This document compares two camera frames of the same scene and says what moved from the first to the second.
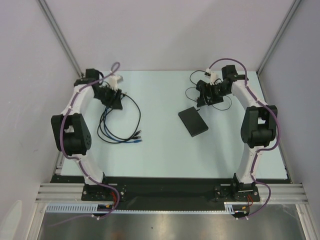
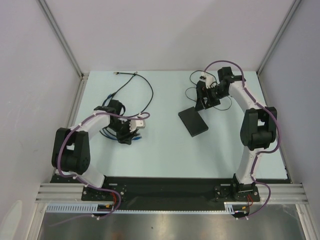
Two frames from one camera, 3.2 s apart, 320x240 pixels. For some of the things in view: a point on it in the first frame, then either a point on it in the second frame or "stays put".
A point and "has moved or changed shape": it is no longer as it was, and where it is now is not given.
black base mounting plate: (171, 193) stays put
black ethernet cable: (134, 137) has moved or changed shape
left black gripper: (115, 103) -> (126, 137)
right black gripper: (207, 92) stays put
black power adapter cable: (196, 87) stays put
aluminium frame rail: (71, 193) stays put
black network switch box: (193, 121) stays put
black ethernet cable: (138, 131) -> (117, 72)
